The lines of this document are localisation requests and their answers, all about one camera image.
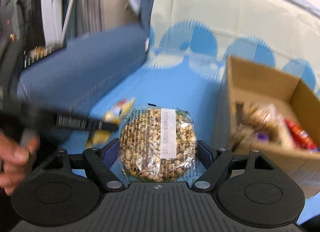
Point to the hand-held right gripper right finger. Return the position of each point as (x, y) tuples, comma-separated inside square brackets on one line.
[(204, 153)]

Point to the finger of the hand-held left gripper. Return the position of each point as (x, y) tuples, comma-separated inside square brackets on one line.
[(75, 122)]

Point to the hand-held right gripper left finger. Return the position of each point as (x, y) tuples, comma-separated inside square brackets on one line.
[(110, 153)]

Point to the puffed grain cake packet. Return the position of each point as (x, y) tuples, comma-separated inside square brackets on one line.
[(150, 147)]

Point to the yellow snack bar packet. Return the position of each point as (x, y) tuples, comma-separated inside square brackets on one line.
[(120, 109)]

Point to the black chocolate bar packet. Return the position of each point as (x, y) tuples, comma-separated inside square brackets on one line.
[(239, 112)]

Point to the blue purple snack packet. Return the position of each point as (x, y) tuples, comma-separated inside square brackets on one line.
[(263, 136)]

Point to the clear bag of cookies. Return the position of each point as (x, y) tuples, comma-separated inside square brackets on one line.
[(260, 119)]

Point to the cardboard box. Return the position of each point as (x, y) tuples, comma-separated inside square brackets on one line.
[(265, 79)]

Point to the red white snack packet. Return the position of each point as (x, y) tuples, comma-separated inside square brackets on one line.
[(300, 134)]

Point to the person's left hand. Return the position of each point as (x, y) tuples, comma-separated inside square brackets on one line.
[(15, 162)]

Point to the blue fan printed sheet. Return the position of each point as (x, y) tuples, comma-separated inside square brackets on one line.
[(175, 89)]

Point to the metal pole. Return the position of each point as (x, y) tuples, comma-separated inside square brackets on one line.
[(67, 17)]

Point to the white panel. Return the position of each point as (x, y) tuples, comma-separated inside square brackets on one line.
[(51, 5)]

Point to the grey curtain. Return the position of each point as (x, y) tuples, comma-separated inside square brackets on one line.
[(90, 2)]

